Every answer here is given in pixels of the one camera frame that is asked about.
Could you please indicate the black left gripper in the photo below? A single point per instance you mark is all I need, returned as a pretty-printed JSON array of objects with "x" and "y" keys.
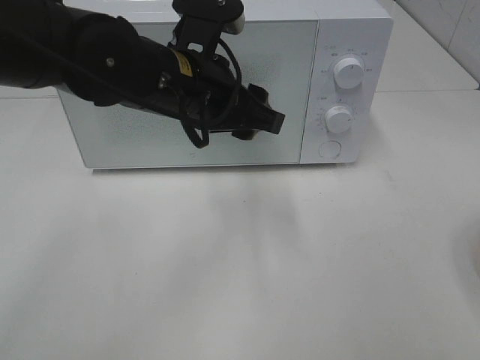
[{"x": 205, "y": 93}]

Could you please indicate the white microwave door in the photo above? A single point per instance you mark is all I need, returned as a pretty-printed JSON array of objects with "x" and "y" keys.
[{"x": 275, "y": 55}]

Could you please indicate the round white door button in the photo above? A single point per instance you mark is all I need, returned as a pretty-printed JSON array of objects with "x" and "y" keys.
[{"x": 330, "y": 149}]

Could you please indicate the white timer knob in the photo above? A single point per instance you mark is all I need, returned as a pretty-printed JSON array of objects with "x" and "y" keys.
[{"x": 338, "y": 119}]

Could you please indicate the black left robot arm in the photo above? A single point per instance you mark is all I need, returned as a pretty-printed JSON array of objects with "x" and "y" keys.
[{"x": 102, "y": 59}]

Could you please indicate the white microwave oven body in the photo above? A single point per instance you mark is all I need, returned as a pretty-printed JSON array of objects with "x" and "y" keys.
[{"x": 344, "y": 28}]

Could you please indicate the upper white power knob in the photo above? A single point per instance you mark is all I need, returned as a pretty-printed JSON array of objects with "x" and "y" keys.
[{"x": 348, "y": 72}]

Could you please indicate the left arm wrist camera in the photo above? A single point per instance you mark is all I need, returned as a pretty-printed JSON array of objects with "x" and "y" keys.
[{"x": 203, "y": 21}]

